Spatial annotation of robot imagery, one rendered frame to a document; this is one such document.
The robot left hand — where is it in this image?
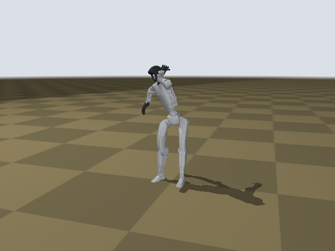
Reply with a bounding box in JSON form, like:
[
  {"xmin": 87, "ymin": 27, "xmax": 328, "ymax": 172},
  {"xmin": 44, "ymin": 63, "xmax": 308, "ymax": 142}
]
[{"xmin": 161, "ymin": 65, "xmax": 170, "ymax": 74}]

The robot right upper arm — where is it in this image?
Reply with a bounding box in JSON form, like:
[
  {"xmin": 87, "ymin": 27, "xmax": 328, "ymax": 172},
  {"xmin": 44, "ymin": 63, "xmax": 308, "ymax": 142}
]
[{"xmin": 149, "ymin": 83, "xmax": 157, "ymax": 94}]

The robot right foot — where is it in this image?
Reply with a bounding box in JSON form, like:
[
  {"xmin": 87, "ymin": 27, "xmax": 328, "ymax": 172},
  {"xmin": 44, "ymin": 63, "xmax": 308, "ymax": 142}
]
[{"xmin": 151, "ymin": 174, "xmax": 165, "ymax": 182}]

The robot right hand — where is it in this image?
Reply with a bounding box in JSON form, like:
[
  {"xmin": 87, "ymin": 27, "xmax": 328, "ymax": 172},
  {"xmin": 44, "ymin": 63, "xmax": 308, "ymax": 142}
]
[{"xmin": 142, "ymin": 102, "xmax": 150, "ymax": 115}]

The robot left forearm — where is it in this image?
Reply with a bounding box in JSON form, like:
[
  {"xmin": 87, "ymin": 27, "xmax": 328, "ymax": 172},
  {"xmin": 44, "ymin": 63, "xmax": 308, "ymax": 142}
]
[{"xmin": 157, "ymin": 70, "xmax": 165, "ymax": 77}]

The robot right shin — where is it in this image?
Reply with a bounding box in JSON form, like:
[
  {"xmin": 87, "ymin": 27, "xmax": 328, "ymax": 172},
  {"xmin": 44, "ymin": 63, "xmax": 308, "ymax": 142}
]
[{"xmin": 158, "ymin": 150, "xmax": 167, "ymax": 176}]

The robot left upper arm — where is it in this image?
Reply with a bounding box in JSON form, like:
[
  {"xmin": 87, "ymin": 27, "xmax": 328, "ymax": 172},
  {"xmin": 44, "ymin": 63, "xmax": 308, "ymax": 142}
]
[{"xmin": 154, "ymin": 75, "xmax": 172, "ymax": 90}]

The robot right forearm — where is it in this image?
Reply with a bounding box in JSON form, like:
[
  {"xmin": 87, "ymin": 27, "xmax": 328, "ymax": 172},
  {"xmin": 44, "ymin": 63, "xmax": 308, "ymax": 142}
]
[{"xmin": 146, "ymin": 89, "xmax": 153, "ymax": 104}]

